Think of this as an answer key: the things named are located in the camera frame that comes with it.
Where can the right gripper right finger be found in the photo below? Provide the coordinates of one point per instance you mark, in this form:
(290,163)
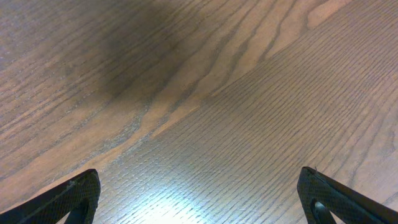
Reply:
(322,198)

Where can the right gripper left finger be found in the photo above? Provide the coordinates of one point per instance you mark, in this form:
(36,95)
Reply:
(75,199)

